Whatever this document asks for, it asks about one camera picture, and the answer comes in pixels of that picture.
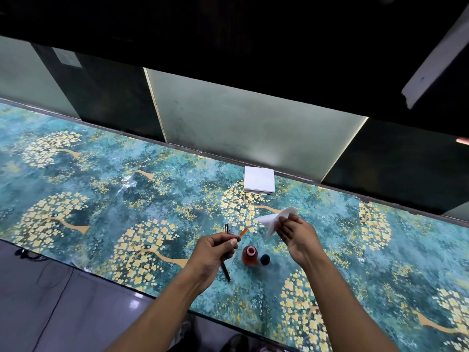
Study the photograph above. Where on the person's left hand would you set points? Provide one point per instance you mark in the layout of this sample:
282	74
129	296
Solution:
205	256

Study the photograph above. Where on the person's right hand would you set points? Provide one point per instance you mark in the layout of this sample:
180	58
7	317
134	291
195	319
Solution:
302	241

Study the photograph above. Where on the person's left thumb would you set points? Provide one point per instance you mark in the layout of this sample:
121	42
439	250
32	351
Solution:
227	244

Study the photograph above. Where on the person's right fingers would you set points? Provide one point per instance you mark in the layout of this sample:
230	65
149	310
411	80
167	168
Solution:
287	227

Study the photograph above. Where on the white tissue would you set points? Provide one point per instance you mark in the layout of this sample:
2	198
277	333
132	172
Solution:
269	220

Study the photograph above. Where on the small orange dropper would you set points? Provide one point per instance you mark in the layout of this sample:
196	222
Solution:
243	232

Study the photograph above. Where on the person's left forearm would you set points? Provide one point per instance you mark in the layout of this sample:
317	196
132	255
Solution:
161	318

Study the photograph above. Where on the person's right forearm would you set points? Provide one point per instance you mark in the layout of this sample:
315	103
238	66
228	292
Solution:
344	311

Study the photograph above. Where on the red ink bottle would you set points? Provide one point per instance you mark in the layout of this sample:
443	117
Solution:
250	257

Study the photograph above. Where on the black pen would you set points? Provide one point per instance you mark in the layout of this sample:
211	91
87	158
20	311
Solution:
226	271

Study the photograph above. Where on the black bottle cap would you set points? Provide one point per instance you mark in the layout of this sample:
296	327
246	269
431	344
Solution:
265	259

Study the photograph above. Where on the stack of white napkins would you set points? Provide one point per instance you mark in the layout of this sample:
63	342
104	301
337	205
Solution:
259	179

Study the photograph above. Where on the teal floral table cover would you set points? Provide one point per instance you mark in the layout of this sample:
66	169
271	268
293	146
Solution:
110	186

